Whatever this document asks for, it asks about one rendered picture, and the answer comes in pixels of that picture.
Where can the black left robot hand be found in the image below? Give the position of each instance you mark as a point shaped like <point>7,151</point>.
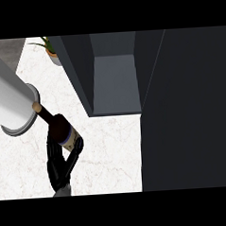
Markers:
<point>58,167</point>

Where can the dark wine bottle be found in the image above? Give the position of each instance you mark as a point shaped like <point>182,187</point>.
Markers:
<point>60,126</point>

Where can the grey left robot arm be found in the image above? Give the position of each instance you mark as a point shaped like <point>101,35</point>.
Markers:
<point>63,191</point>

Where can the dark grey open cabinet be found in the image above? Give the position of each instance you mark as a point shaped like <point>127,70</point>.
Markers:
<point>114,83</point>

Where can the dark grey cabinet door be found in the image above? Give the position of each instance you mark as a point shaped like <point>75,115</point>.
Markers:
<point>187,113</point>

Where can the white cylinder with grey base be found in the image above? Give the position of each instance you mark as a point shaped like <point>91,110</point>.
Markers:
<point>10,99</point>

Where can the green potted plant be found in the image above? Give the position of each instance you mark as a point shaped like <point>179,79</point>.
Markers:
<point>49,49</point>

